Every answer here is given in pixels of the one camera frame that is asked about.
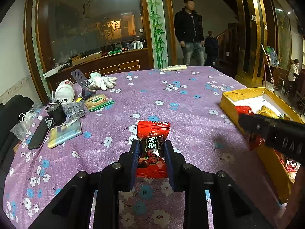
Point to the black left gripper finger device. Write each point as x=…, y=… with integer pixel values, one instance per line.
x=116, y=177

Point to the plastic bag with masks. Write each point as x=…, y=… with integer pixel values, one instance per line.
x=27, y=121

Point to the red black sugar candy packet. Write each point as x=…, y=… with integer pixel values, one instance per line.
x=151, y=137

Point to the person's right hand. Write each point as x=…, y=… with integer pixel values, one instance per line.
x=297, y=194

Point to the wooden counter cabinet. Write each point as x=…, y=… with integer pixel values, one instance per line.
x=120, y=62

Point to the gold foil snack packet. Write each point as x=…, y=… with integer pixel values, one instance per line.
x=267, y=112

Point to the yellow blue booklet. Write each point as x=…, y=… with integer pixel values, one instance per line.
x=63, y=133

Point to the yellow cardboard box tray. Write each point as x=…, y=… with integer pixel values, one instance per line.
x=255, y=98

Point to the finger of the black right gripper device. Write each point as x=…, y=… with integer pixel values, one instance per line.
x=187, y=178

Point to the white tube on table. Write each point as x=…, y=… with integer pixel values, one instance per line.
x=174, y=68

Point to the white cloth glove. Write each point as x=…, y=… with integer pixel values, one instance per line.
x=99, y=82

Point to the person in dark coat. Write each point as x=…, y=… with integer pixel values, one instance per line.
x=211, y=49

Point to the clear plastic bag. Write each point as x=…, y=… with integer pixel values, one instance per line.
x=74, y=111

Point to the black cup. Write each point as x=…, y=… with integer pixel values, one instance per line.
x=56, y=113

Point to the white plastic jar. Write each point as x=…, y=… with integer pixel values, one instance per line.
x=65, y=92

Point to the seated person in white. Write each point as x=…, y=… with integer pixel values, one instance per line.
x=294, y=70

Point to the black phone stand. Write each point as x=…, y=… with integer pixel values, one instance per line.
x=82, y=81

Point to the green biscuit packet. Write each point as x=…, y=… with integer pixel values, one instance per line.
x=96, y=102

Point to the black smartphone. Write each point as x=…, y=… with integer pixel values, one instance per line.
x=40, y=133

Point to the standing man in black jacket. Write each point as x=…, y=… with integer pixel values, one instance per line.
x=189, y=33

